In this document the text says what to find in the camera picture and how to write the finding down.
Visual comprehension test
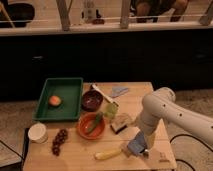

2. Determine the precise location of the black cable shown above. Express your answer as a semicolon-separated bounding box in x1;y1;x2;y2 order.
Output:
169;133;213;171

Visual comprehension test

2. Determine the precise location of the seated person in background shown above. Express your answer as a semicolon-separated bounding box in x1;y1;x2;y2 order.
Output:
131;0;188;23

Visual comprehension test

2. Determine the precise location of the yellow corn cob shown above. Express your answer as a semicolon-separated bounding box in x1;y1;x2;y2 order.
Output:
94;148;122;160

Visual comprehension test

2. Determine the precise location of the wooden board table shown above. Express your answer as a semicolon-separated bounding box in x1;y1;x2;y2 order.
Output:
22;81;178;171

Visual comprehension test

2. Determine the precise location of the white bottle in background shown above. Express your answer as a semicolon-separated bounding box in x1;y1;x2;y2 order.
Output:
83;0;96;23

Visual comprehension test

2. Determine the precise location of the white metal cup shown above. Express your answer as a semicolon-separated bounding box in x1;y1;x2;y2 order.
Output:
28;123;48;143

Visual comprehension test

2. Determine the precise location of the orange bowl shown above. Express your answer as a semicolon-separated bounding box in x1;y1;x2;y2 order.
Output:
77;113;105;140

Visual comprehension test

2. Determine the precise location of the dark red grape bunch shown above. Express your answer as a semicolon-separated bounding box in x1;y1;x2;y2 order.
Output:
52;129;68;156

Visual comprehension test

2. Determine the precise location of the green pepper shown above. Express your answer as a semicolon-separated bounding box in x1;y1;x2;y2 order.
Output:
86;113;103;134

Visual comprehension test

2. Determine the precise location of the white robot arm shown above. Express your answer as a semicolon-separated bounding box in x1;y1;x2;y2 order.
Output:
127;87;213;156

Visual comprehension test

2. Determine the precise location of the grey blue cloth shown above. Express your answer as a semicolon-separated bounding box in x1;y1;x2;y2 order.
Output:
110;86;129;98

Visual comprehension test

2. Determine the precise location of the black chair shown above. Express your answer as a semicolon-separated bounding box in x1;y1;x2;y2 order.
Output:
0;1;35;28

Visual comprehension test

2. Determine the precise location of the dark maroon bowl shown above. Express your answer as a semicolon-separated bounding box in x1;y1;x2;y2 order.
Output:
82;90;103;112

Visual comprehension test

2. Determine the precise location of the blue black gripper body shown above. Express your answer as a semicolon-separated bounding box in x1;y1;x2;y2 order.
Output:
127;132;148;156

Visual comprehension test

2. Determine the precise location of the green plastic tray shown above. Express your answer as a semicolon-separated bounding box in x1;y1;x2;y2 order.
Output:
33;78;83;122

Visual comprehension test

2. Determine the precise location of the white handled knife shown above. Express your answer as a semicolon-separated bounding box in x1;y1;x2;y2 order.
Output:
91;84;119;106

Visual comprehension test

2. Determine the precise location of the dark metal gripper finger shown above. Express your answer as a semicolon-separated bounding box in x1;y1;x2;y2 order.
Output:
143;149;149;158

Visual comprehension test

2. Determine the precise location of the orange peach fruit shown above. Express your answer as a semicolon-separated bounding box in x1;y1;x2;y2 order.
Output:
48;95;62;107

